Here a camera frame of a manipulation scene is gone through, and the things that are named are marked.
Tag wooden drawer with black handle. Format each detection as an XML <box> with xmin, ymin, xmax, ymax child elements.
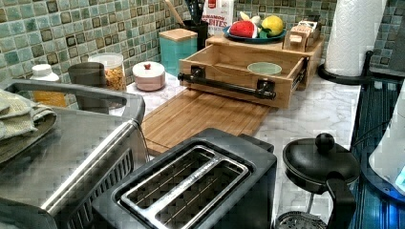
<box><xmin>178</xmin><ymin>45</ymin><xmax>308</xmax><ymax>108</ymax></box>

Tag wooden drawer cabinet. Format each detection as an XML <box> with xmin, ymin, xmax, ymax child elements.
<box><xmin>205</xmin><ymin>35</ymin><xmax>325</xmax><ymax>91</ymax></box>

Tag bamboo cutting board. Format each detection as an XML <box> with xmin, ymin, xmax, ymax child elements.
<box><xmin>142</xmin><ymin>89</ymin><xmax>270</xmax><ymax>156</ymax></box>

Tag black two-slot toaster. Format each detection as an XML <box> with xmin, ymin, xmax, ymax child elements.
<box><xmin>91</xmin><ymin>129</ymin><xmax>277</xmax><ymax>229</ymax></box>

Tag pink ceramic lidded jar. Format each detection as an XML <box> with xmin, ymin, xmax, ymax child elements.
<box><xmin>132</xmin><ymin>61</ymin><xmax>165</xmax><ymax>92</ymax></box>

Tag pale green bowl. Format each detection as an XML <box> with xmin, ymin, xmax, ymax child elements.
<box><xmin>247</xmin><ymin>62</ymin><xmax>282</xmax><ymax>75</ymax></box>

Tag teal canister with wooden lid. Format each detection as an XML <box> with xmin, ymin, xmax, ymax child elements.
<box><xmin>159</xmin><ymin>29</ymin><xmax>197</xmax><ymax>75</ymax></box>

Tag black utensil holder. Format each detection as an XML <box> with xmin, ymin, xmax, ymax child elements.
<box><xmin>182</xmin><ymin>20</ymin><xmax>208</xmax><ymax>50</ymax></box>

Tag dark teal plate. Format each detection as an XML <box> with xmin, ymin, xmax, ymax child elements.
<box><xmin>223</xmin><ymin>26</ymin><xmax>287</xmax><ymax>44</ymax></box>

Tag glass jar with cereal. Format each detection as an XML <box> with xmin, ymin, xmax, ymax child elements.
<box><xmin>88</xmin><ymin>52</ymin><xmax>126</xmax><ymax>91</ymax></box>

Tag cinnamon bites box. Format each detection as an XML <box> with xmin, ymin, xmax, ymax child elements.
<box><xmin>202</xmin><ymin>0</ymin><xmax>234</xmax><ymax>35</ymax></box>

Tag black kitchen utensils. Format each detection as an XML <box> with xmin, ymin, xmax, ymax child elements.
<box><xmin>184</xmin><ymin>0</ymin><xmax>204</xmax><ymax>25</ymax></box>

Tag white toy garlic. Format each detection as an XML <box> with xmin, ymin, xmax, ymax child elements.
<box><xmin>240</xmin><ymin>11</ymin><xmax>261</xmax><ymax>26</ymax></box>

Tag yellow toy lemon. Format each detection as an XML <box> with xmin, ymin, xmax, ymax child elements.
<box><xmin>261</xmin><ymin>15</ymin><xmax>284</xmax><ymax>36</ymax></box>

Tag dark grey cup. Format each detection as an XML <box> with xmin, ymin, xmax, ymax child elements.
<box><xmin>68</xmin><ymin>62</ymin><xmax>109</xmax><ymax>114</ymax></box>

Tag wooden spoon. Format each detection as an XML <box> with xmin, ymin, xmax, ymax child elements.
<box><xmin>164</xmin><ymin>0</ymin><xmax>185</xmax><ymax>26</ymax></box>

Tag small wooden toy toaster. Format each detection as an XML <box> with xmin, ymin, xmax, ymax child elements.
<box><xmin>282</xmin><ymin>20</ymin><xmax>322</xmax><ymax>52</ymax></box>

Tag white-capped orange bottle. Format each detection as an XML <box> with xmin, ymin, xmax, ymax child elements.
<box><xmin>29</xmin><ymin>63</ymin><xmax>68</xmax><ymax>108</ymax></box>

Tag stainless steel toaster oven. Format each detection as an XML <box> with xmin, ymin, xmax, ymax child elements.
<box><xmin>1</xmin><ymin>79</ymin><xmax>148</xmax><ymax>229</ymax></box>

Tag black paper towel holder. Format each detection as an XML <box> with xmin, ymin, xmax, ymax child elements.
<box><xmin>317</xmin><ymin>51</ymin><xmax>404</xmax><ymax>86</ymax></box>

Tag white paper towel roll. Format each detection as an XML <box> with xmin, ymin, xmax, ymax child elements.
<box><xmin>325</xmin><ymin>0</ymin><xmax>388</xmax><ymax>77</ymax></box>

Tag folded beige dish towel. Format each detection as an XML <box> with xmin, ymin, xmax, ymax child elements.
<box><xmin>0</xmin><ymin>90</ymin><xmax>57</xmax><ymax>163</ymax></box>

